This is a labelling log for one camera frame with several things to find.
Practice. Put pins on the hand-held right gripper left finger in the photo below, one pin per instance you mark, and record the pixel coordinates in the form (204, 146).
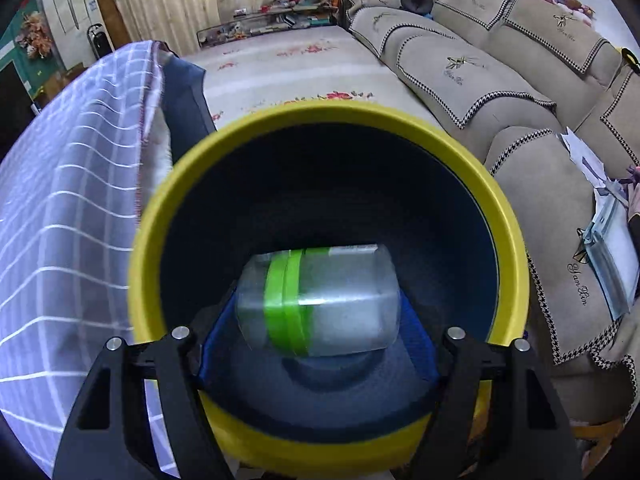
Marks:
(212, 355)

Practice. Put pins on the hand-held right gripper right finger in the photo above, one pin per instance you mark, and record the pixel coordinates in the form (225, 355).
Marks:
(416, 342)

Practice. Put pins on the clear bottle with green label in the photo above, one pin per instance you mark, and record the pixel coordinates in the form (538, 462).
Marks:
(350, 300)

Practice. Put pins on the yellow bin with dark inside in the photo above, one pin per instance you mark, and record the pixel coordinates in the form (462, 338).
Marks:
(320, 112)

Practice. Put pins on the beige sofa with houndstooth covers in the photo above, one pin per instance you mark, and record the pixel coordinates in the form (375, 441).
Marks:
(540, 210)

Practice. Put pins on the blue checked tablecloth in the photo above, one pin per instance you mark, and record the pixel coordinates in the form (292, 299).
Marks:
(75, 210)

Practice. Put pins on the white crumpled paper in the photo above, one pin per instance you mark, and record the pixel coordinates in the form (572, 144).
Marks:
(587, 160)

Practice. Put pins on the white floral mat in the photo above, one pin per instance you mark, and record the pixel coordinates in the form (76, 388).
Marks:
(300, 70)

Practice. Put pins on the black television screen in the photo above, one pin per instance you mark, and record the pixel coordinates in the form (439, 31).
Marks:
(12, 100)

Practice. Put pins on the low rack of toys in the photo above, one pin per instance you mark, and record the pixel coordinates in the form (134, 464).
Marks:
(270, 20)

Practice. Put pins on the grey round pillow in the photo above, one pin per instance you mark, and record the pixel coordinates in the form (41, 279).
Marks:
(417, 0)

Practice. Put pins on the artificial flower decoration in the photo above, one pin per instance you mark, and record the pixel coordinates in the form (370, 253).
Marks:
(36, 35)

